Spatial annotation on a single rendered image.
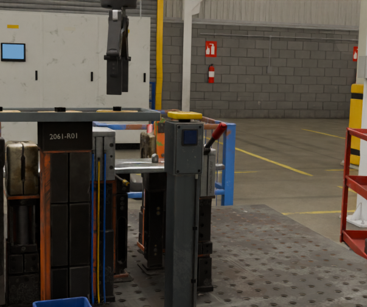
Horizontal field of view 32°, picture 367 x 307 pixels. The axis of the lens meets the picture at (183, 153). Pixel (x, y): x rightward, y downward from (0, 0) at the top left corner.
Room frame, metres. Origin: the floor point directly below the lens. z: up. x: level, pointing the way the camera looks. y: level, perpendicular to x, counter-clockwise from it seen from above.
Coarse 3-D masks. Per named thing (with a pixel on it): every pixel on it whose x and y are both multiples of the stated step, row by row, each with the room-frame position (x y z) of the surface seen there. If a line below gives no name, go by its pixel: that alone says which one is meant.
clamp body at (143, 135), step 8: (144, 136) 1.89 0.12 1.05; (152, 136) 1.84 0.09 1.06; (144, 144) 1.89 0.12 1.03; (152, 144) 1.84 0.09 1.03; (144, 152) 1.90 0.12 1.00; (152, 152) 1.84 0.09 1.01; (144, 200) 1.89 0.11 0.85; (144, 208) 1.89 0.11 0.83; (144, 216) 1.88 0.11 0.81; (144, 224) 1.87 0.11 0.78
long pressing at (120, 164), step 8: (120, 160) 1.73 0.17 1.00; (128, 160) 1.73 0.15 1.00; (136, 160) 1.73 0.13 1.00; (144, 160) 1.74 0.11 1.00; (160, 160) 1.74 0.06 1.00; (120, 168) 1.58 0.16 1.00; (128, 168) 1.59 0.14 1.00; (136, 168) 1.59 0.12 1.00; (144, 168) 1.60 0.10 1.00; (152, 168) 1.61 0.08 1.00; (160, 168) 1.61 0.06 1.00; (216, 168) 1.67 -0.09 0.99; (224, 168) 1.69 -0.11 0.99
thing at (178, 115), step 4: (168, 112) 1.39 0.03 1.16; (172, 112) 1.38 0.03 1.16; (176, 112) 1.38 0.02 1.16; (180, 112) 1.38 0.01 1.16; (184, 112) 1.38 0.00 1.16; (188, 112) 1.39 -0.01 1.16; (192, 112) 1.39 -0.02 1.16; (168, 116) 1.39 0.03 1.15; (172, 116) 1.36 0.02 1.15; (176, 116) 1.34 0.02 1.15; (180, 116) 1.34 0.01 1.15; (184, 116) 1.35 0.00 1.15; (188, 116) 1.35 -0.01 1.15; (192, 116) 1.35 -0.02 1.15; (196, 116) 1.35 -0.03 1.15; (200, 116) 1.36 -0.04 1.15; (180, 120) 1.37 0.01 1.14; (184, 120) 1.36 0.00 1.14; (188, 120) 1.37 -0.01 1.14
